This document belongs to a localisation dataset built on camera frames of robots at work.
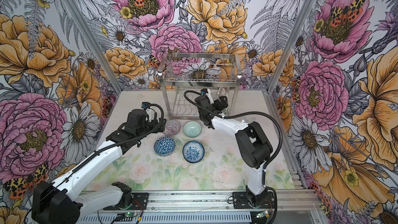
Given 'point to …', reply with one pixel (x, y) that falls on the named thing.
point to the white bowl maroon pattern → (223, 91)
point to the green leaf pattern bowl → (225, 109)
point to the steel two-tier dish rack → (184, 75)
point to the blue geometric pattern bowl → (164, 145)
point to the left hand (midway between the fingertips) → (157, 124)
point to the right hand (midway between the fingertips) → (220, 103)
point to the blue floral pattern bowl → (193, 151)
